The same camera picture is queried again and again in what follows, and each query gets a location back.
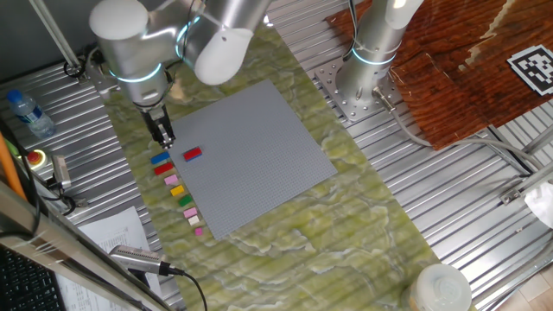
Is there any grey depth camera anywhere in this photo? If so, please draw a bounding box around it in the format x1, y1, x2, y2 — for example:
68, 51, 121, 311
108, 244, 170, 277

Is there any grey base cable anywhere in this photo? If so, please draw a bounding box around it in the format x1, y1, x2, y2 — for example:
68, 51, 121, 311
372, 86, 545, 172

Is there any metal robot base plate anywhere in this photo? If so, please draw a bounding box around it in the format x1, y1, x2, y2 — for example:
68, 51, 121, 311
314, 58, 407, 123

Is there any black keyboard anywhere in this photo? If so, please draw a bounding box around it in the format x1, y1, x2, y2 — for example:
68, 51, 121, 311
0, 245, 66, 311

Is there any black white fiducial marker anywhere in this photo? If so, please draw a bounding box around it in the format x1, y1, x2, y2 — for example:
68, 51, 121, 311
506, 44, 553, 97

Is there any red emergency stop button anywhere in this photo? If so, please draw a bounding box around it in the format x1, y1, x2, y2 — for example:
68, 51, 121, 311
23, 149, 48, 170

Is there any printed paper sheet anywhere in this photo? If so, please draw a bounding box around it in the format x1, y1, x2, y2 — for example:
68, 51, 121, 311
55, 206, 165, 311

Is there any green marble pattern mat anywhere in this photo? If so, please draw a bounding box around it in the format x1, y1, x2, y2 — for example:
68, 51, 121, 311
84, 12, 476, 311

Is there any black ring clamp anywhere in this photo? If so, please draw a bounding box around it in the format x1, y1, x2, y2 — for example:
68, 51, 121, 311
63, 58, 90, 79

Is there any white plastic jar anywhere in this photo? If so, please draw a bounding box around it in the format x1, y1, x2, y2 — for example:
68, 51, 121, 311
408, 263, 473, 311

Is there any thick black cable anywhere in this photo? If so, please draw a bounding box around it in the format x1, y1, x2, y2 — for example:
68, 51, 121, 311
0, 120, 42, 238

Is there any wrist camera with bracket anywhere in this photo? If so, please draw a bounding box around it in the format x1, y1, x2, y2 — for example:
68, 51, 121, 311
84, 47, 120, 94

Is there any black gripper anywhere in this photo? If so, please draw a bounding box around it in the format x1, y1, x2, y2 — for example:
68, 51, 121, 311
137, 103, 176, 150

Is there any aluminium frame profile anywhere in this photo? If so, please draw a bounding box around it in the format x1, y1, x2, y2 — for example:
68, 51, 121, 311
499, 162, 553, 206

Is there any slanted aluminium pole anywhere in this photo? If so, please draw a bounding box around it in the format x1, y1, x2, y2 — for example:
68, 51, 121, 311
28, 0, 86, 77

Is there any small grey box device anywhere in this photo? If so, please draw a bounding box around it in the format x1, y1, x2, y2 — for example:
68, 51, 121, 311
50, 154, 73, 190

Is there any grey Lego baseplate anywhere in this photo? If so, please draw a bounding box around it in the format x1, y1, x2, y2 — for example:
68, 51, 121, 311
167, 79, 338, 241

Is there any aluminium frame bar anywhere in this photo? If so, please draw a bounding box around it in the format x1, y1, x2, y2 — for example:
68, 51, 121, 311
0, 181, 174, 311

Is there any white cloth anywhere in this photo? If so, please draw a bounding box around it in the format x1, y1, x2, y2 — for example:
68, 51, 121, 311
524, 181, 553, 230

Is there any orange pole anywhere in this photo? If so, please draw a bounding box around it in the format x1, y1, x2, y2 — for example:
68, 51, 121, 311
0, 131, 28, 202

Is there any clear plastic water bottle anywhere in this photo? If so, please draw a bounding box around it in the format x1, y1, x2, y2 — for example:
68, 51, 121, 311
5, 89, 57, 139

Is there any black camera cable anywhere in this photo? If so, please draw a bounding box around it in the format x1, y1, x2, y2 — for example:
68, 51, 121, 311
166, 266, 208, 311

